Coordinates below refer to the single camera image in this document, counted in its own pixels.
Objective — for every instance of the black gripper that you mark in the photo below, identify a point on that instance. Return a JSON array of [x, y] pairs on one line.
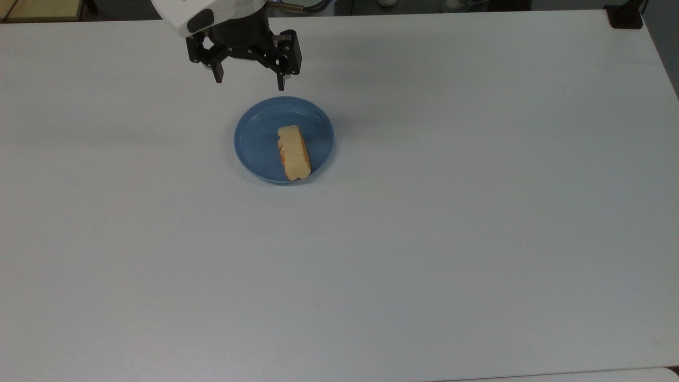
[[241, 40]]

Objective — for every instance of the bread loaf with orange crust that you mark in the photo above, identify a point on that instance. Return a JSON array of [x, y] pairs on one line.
[[294, 154]]

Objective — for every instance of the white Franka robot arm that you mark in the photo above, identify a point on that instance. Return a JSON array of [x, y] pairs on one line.
[[196, 13]]

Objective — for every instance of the blue round plastic plate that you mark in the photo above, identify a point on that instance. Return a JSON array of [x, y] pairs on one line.
[[254, 143]]

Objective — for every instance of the wooden board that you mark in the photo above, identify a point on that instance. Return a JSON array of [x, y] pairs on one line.
[[42, 9]]

